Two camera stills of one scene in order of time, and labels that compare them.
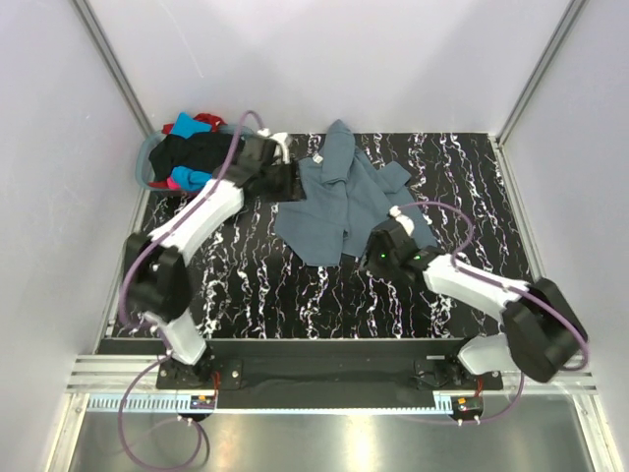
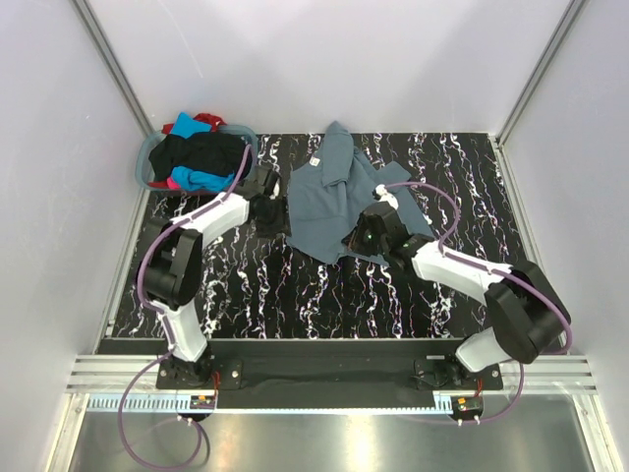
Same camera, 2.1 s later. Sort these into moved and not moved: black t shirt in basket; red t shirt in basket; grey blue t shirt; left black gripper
Moved: left black gripper
Not moved: black t shirt in basket; red t shirt in basket; grey blue t shirt
